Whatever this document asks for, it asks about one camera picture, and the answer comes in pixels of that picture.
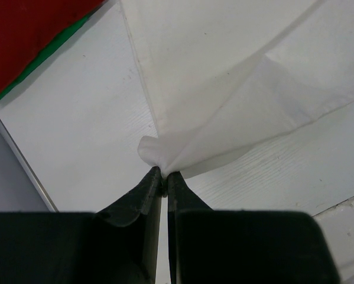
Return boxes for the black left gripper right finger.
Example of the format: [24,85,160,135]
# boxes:
[167,172,340,283]

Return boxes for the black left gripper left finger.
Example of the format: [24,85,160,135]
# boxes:
[0,167,161,283]

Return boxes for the white t shirt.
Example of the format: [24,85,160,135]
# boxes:
[121,1,354,176]

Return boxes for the folded green t shirt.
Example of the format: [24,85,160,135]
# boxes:
[0,12,93,100]

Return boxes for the folded red t shirt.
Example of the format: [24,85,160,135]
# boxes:
[0,0,103,93]

